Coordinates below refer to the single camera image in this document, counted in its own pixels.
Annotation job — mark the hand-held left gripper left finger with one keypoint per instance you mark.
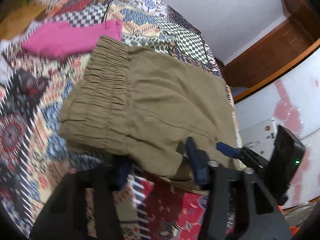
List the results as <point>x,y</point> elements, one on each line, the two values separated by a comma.
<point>122,171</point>

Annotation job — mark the patchwork printed blanket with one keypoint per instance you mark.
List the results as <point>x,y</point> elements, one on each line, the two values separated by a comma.
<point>30,135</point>

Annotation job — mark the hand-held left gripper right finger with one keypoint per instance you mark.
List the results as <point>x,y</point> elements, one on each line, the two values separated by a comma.
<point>197,161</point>

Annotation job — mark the yellow wooden lap desk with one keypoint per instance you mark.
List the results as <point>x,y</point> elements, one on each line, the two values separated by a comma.
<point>20,20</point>

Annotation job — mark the olive green pants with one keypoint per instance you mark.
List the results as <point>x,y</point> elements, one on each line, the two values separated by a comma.
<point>150,100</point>

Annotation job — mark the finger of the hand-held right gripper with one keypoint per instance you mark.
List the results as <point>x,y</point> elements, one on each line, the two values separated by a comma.
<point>227,150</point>

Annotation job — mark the pink garment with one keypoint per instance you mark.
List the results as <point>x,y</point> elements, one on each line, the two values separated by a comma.
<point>70,38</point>

